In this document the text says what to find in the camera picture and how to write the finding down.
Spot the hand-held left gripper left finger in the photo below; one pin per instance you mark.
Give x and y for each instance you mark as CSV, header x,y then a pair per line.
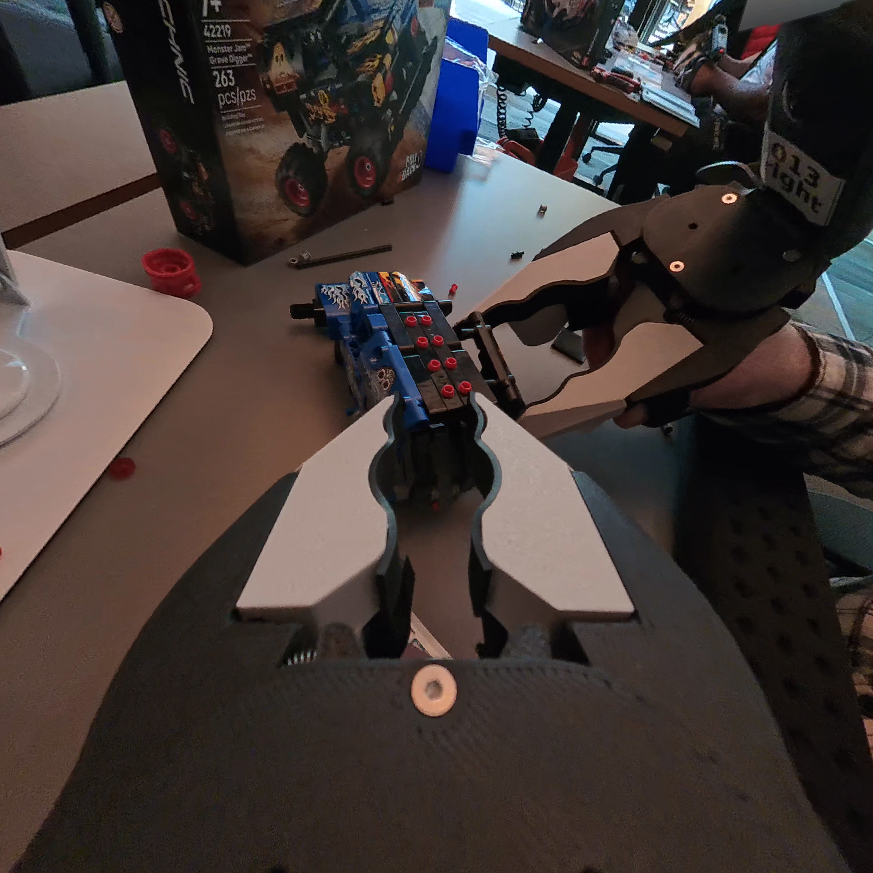
x,y
314,546

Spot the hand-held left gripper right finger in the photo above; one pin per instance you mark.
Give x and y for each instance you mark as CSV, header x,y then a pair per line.
x,y
560,546

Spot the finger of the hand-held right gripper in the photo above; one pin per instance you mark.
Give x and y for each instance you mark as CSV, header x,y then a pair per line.
x,y
628,375
560,274

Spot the blue black brick truck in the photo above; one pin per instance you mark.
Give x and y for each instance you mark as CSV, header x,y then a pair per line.
x,y
410,362

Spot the another person's forearm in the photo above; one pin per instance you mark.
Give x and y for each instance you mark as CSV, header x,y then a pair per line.
x,y
737,89

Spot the grey desk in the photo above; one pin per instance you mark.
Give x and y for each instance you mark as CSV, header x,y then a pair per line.
x,y
232,396

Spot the person's right hand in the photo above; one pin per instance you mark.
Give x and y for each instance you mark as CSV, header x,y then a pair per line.
x,y
751,375

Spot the scattered small brick pieces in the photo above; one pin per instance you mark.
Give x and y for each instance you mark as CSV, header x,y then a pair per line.
x,y
542,209

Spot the wooden background table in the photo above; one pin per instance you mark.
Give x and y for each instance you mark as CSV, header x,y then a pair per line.
x,y
601,89

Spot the blue storage bin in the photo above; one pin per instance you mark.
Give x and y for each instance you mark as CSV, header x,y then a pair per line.
x,y
458,96

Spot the small red stud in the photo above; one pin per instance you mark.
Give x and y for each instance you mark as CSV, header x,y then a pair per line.
x,y
121,467

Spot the black axle rod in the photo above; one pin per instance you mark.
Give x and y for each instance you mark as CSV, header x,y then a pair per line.
x,y
341,256

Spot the dark perforated panel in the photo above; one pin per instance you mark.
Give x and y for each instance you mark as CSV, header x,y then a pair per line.
x,y
778,655

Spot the black picture box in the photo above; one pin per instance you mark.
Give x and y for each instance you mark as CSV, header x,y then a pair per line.
x,y
567,21

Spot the white book stand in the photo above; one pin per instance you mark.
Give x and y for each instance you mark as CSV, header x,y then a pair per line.
x,y
83,410

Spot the large red wheel hub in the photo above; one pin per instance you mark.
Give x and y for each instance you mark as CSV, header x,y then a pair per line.
x,y
171,270

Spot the monster truck set box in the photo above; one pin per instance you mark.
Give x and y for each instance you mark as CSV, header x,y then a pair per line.
x,y
232,123

